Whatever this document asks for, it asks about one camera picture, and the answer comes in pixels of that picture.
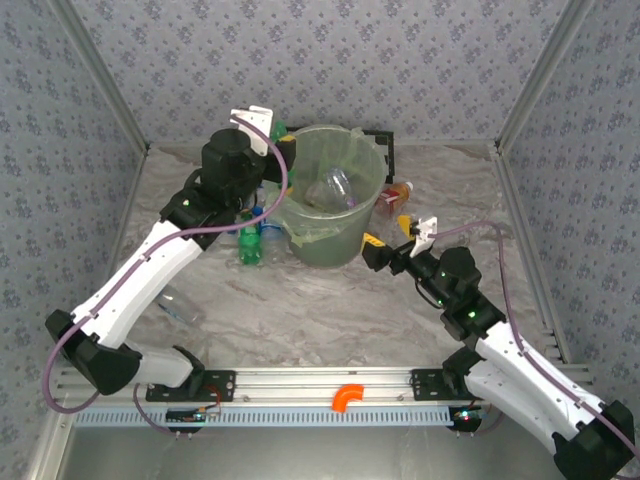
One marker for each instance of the black white checkerboard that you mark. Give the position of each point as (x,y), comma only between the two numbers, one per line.
(382,142)

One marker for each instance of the left small circuit board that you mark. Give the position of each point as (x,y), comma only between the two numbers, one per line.
(185,416)

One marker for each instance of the tall green labelled soda bottle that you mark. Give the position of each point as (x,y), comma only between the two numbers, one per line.
(250,245)

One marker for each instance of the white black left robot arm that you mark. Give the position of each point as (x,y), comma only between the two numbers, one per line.
(150,270)

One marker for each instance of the small green bottle yellow cap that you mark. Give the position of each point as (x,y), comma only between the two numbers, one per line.
(278,130)

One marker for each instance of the right small circuit board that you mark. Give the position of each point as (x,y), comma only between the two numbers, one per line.
(465,416)

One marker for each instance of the aluminium table side rail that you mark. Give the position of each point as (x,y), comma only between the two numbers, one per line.
(129,200)
(537,260)

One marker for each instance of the aluminium frame post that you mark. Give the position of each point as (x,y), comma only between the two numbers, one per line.
(101,75)
(543,75)

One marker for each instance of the small circuit board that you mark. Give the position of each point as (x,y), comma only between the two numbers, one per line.
(465,416)
(185,416)

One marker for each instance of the amber tea bottle red label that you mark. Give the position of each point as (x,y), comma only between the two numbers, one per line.
(395,197)

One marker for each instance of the aluminium table back rail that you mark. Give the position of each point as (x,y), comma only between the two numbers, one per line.
(440,143)

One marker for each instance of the grey translucent plastic bin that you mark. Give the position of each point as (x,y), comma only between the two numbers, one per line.
(330,245)

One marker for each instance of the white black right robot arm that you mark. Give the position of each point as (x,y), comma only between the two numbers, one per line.
(505,360)

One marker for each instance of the clear bottle dark blue label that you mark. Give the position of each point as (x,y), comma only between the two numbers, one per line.
(272,232)

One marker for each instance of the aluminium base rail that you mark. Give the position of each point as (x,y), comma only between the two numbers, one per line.
(320,382)

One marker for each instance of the clear bottle with red cap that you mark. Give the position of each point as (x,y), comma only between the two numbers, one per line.
(180,307)

